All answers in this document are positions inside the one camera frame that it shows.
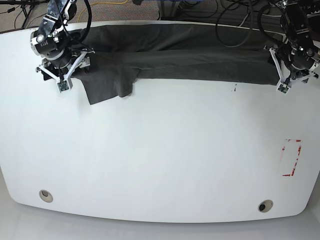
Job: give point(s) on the left table cable grommet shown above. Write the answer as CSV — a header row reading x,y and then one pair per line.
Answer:
x,y
45,196

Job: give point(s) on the dark grey t-shirt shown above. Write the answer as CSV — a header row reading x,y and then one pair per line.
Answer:
x,y
125,53

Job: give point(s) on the right table cable grommet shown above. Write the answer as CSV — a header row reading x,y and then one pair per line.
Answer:
x,y
265,206

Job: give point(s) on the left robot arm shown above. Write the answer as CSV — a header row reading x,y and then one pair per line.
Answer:
x,y
293,21

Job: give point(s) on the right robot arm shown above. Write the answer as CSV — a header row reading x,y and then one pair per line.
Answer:
x,y
52,36

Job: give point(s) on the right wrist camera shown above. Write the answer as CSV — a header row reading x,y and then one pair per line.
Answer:
x,y
64,85

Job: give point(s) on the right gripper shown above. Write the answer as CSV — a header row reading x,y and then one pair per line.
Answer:
x,y
62,66

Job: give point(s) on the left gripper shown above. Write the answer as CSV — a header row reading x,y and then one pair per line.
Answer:
x,y
295,65

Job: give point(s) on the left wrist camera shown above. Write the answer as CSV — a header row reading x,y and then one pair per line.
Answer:
x,y
283,88

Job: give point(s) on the black tripod stand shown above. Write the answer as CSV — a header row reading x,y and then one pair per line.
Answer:
x,y
26,8

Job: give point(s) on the red tape rectangle marking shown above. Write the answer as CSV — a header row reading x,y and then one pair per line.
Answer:
x,y
289,157

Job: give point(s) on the table cable grommet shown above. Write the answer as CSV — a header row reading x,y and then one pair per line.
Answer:
x,y
45,196
265,206

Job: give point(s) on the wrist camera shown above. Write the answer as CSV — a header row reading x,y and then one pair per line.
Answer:
x,y
283,88
64,85

